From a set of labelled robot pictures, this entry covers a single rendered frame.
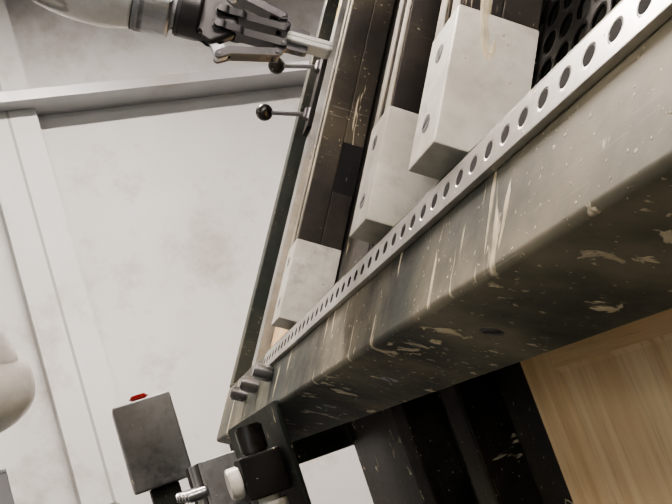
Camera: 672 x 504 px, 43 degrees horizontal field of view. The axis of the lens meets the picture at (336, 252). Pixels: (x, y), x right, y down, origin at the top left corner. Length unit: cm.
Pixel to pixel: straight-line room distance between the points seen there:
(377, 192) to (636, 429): 34
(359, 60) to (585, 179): 101
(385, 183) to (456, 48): 19
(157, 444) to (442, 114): 128
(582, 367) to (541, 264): 46
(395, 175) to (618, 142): 44
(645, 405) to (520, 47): 37
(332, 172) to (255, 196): 393
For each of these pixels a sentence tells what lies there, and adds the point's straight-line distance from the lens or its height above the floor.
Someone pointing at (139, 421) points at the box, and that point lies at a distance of 182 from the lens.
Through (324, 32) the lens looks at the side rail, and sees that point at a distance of 224.
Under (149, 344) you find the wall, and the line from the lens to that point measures 479.
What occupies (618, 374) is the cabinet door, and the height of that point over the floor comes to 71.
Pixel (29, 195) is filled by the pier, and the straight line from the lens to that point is 483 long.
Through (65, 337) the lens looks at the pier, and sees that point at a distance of 461.
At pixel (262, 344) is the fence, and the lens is 168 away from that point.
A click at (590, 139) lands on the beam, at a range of 45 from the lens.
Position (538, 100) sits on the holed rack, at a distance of 52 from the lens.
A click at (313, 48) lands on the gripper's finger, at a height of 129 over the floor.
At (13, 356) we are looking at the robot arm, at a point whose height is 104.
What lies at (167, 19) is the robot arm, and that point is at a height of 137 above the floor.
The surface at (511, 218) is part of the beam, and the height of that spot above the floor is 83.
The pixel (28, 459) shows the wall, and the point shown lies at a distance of 460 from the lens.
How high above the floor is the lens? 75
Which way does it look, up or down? 11 degrees up
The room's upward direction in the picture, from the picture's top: 19 degrees counter-clockwise
